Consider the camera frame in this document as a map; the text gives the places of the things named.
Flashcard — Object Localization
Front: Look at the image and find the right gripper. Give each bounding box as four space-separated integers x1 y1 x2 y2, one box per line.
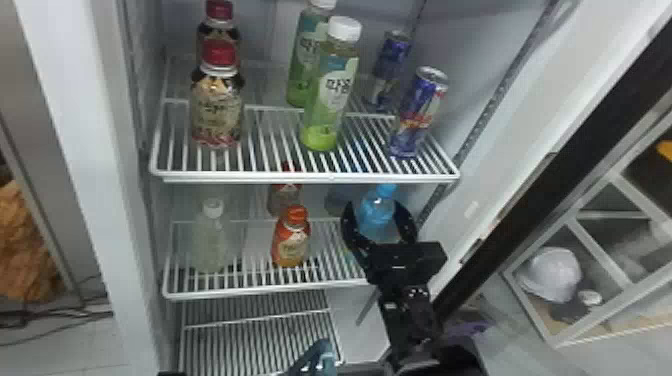
340 201 449 289

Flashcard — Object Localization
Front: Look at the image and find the blue bottle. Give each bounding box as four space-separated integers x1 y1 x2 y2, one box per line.
354 183 400 245

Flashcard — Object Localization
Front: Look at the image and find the orange bottle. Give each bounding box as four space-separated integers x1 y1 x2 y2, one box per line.
266 162 305 218
270 204 313 269

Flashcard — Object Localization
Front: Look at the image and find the blue can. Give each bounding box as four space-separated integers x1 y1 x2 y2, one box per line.
367 28 413 114
388 65 450 159

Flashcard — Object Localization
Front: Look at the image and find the green bottle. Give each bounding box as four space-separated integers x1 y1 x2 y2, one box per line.
299 15 363 153
285 0 337 109

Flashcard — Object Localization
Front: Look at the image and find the clear bottle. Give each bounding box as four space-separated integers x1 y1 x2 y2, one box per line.
189 198 230 274

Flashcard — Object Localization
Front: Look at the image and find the fridge door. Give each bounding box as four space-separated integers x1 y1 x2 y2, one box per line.
430 31 672 376

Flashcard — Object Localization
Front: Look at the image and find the dark bottle red cap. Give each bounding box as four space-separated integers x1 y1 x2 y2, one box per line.
196 0 243 54
188 37 246 150

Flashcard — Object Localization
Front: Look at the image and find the white fridge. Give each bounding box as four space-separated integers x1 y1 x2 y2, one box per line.
12 0 672 376

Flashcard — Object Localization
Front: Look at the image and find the black cable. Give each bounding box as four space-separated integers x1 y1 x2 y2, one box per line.
0 272 114 345

